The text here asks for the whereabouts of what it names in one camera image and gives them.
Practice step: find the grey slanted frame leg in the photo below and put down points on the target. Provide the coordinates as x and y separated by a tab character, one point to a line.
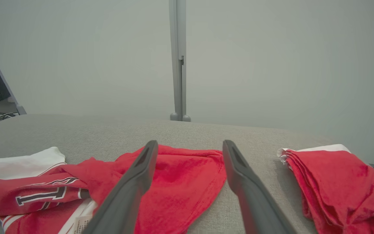
21	110

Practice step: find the grey vertical partition post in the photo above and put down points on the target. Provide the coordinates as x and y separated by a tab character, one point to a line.
177	48

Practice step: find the red garment with white lining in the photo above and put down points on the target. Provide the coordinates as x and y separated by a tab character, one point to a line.
336	188

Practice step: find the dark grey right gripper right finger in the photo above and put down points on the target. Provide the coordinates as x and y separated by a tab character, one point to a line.
255	201

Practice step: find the red white number 23 jersey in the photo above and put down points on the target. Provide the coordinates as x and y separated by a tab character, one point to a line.
180	182

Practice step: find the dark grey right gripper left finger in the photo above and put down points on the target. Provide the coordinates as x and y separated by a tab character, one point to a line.
125	195

